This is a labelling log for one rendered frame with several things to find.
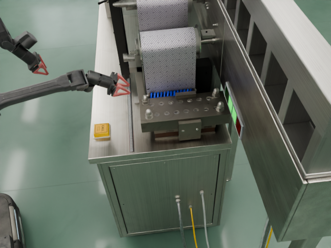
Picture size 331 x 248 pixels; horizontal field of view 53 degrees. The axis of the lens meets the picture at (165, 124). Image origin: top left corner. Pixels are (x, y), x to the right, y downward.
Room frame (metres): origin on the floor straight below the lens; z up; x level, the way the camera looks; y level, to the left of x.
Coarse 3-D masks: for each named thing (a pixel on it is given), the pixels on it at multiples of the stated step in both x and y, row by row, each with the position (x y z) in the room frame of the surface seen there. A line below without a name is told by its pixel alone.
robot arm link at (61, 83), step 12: (72, 72) 1.17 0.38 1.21; (36, 84) 1.10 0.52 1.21; (48, 84) 1.11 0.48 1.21; (60, 84) 1.11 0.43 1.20; (72, 84) 1.12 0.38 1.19; (0, 96) 1.04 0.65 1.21; (12, 96) 1.04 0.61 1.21; (24, 96) 1.05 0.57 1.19; (36, 96) 1.08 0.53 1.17; (0, 108) 1.02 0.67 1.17
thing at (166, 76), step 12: (180, 60) 1.22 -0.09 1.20; (192, 60) 1.23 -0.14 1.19; (144, 72) 1.21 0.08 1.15; (156, 72) 1.22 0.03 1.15; (168, 72) 1.22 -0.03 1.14; (180, 72) 1.22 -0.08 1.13; (192, 72) 1.23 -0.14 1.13; (156, 84) 1.22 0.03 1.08; (168, 84) 1.22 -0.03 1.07; (180, 84) 1.22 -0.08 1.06; (192, 84) 1.23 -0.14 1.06
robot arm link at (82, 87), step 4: (84, 72) 1.19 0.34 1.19; (84, 76) 1.18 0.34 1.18; (84, 80) 1.17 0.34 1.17; (84, 84) 1.14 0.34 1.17; (88, 84) 1.15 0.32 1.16; (76, 88) 1.12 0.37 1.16; (80, 88) 1.12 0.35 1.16; (84, 88) 1.13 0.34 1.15; (88, 88) 1.19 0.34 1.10; (92, 88) 1.20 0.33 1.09; (88, 92) 1.21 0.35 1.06
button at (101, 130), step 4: (96, 124) 1.13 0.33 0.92; (100, 124) 1.13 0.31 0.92; (104, 124) 1.13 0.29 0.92; (108, 124) 1.13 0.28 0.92; (96, 128) 1.10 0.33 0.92; (100, 128) 1.10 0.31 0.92; (104, 128) 1.10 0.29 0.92; (108, 128) 1.10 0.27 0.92; (96, 132) 1.08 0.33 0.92; (100, 132) 1.08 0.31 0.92; (104, 132) 1.07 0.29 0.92; (108, 132) 1.08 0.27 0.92; (96, 136) 1.07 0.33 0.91; (100, 136) 1.07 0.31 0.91
